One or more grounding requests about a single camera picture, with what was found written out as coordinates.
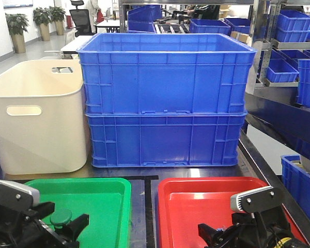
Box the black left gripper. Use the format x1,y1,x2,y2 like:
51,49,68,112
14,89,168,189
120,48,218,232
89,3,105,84
0,201,89,247

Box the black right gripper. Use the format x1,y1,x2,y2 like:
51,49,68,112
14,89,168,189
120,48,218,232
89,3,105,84
197,211,300,248

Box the green round button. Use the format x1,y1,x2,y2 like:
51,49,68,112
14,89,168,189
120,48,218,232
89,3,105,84
50,209,72,228

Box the red plastic tray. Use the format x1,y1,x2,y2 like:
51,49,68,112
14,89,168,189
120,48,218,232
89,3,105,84
158,177,308,247

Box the green plastic tray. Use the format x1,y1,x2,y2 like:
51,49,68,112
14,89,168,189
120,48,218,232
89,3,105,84
26,178,131,247

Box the stacked blue crate bottom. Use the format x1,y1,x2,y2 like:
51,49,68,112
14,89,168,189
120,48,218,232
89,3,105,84
86,112,246,168

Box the stacked blue crate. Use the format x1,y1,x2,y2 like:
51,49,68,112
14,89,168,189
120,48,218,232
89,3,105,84
86,112,246,168
77,33,256,114

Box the beige plastic basket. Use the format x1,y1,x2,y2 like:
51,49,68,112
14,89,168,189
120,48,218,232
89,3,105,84
0,59,89,175

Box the stainless steel shelving rack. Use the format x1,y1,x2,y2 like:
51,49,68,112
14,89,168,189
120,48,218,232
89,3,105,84
118,1,310,234

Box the stacked blue crate top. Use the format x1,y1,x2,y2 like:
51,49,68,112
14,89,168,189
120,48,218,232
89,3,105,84
77,33,256,114

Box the potted plant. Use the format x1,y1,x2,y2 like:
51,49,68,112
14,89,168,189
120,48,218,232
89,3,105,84
33,7,51,41
5,13,29,53
50,6,65,36

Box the black office chair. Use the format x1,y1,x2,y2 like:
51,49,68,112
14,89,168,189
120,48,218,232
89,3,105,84
69,1,95,37

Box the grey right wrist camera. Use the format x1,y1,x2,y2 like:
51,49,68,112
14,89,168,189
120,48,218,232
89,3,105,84
230,186,284,213

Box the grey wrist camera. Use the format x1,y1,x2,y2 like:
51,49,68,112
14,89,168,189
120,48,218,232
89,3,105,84
0,179,40,212
230,186,284,213

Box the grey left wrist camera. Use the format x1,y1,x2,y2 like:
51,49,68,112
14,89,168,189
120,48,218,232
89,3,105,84
0,179,40,212

